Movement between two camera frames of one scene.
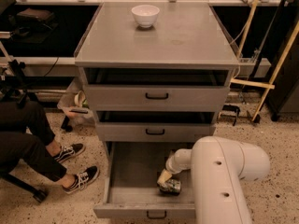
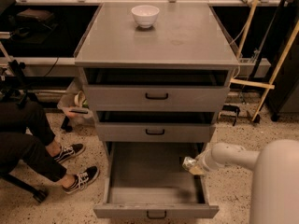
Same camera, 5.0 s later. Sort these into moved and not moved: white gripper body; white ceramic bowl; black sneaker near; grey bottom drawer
Moved: white gripper body
Not moved: black sneaker near; grey bottom drawer; white ceramic bowl
